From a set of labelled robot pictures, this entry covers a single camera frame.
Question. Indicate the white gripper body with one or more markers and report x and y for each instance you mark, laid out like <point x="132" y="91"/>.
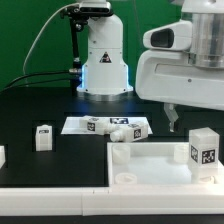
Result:
<point x="168" y="77"/>

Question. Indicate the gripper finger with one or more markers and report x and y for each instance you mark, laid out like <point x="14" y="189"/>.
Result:
<point x="172" y="115"/>

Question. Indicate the white square table top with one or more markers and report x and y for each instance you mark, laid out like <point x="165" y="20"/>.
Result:
<point x="147" y="164"/>

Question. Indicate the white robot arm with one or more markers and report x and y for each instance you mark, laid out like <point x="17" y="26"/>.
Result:
<point x="105" y="75"/>

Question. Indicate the white right fence bar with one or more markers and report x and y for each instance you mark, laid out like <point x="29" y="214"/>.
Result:
<point x="219" y="179"/>

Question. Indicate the white fence bar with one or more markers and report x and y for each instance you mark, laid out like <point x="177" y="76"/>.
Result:
<point x="118" y="200"/>
<point x="219" y="179"/>

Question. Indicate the white front fence bar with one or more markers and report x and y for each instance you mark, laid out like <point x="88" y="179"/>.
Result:
<point x="118" y="200"/>

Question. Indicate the white base sheet with tag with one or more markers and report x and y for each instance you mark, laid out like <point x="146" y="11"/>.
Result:
<point x="71" y="125"/>

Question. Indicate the white left fence stub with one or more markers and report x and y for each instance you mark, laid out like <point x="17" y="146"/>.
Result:
<point x="2" y="156"/>

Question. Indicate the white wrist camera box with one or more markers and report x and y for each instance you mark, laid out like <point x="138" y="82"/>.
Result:
<point x="173" y="37"/>

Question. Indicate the grey camera on stand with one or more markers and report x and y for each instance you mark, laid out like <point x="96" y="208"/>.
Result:
<point x="91" y="8"/>

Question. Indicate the black camera stand pole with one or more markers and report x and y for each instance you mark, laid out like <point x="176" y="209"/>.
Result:
<point x="76" y="59"/>

